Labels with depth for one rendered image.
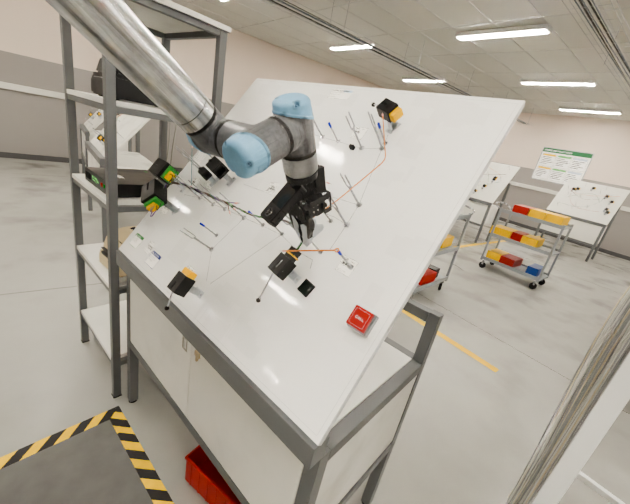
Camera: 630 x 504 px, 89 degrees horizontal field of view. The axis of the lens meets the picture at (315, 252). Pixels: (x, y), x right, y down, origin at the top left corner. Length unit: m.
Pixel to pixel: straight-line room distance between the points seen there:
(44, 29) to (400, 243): 7.76
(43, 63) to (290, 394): 7.73
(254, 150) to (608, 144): 11.50
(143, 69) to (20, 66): 7.54
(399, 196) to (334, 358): 0.47
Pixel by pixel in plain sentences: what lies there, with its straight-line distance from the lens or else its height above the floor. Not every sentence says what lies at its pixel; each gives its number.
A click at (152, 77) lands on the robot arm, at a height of 1.52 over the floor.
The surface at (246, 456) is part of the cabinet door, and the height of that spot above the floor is 0.56.
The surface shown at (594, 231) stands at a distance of 9.37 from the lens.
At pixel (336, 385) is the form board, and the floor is 0.97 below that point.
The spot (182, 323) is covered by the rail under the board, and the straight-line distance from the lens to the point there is 1.15.
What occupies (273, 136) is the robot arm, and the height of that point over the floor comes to 1.47.
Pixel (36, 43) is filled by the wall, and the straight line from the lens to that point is 8.15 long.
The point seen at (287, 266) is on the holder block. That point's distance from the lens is 0.86.
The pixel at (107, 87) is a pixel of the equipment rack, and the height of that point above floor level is 1.50.
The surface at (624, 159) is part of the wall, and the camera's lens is 11.75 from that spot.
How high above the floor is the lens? 1.49
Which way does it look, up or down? 20 degrees down
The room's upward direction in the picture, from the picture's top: 12 degrees clockwise
